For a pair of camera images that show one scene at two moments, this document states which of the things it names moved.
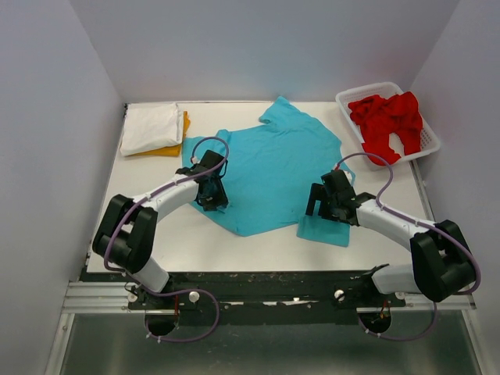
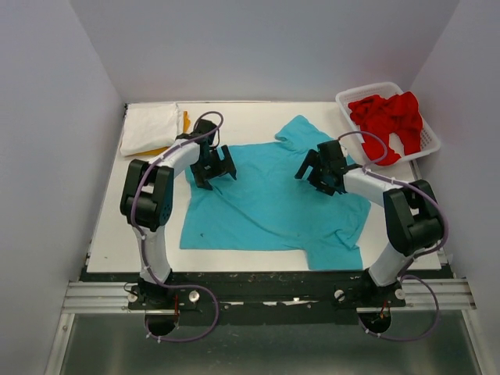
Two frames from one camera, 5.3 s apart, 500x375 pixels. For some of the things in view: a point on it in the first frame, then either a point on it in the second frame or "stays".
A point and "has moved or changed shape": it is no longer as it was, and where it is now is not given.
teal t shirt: (270, 170) has moved or changed shape
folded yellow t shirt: (169, 151) stays
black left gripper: (220, 200) to (225, 164)
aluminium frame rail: (98, 298) stays
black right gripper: (317, 193) to (321, 187)
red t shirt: (377, 117) stays
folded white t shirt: (148, 126) stays
